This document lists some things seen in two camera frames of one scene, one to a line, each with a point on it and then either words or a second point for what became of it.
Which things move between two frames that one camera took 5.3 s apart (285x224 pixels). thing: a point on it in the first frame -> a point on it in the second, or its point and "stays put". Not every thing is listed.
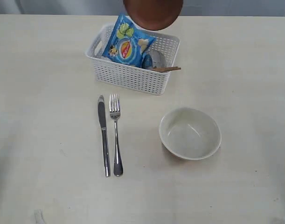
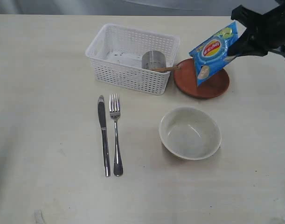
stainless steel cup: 153,59 stays put
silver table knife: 102,118 stays put
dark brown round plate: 153,15 -> 185,79
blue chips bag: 128,43 -> 212,56
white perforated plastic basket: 126,75 stays put
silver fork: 114,111 stays put
